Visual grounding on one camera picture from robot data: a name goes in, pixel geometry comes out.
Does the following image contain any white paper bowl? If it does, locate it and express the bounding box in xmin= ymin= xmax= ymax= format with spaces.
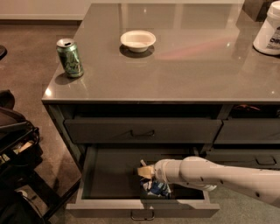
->
xmin=120 ymin=31 xmax=157 ymax=53

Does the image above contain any white plastic canister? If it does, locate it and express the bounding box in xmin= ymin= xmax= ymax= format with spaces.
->
xmin=253 ymin=1 xmax=280 ymax=55

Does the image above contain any blue chip bag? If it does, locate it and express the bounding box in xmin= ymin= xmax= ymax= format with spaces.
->
xmin=140 ymin=178 xmax=172 ymax=199

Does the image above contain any open grey middle drawer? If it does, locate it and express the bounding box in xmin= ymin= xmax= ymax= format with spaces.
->
xmin=66 ymin=144 xmax=220 ymax=221

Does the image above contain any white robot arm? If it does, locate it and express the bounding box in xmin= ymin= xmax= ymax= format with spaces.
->
xmin=137 ymin=157 xmax=280 ymax=207

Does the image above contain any closed grey top drawer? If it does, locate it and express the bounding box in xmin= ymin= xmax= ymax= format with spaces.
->
xmin=64 ymin=117 xmax=221 ymax=144

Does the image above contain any green soda can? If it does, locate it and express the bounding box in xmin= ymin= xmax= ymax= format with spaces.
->
xmin=56 ymin=38 xmax=84 ymax=78

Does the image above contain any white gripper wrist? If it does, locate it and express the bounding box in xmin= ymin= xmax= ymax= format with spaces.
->
xmin=137 ymin=159 xmax=183 ymax=184

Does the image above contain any grey right top drawer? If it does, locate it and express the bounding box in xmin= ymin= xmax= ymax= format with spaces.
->
xmin=215 ymin=118 xmax=280 ymax=144

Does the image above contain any grey right middle drawer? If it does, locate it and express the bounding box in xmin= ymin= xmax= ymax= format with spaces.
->
xmin=205 ymin=150 xmax=280 ymax=170

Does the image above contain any grey counter cabinet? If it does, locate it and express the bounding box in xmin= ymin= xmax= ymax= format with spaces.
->
xmin=41 ymin=3 xmax=280 ymax=221

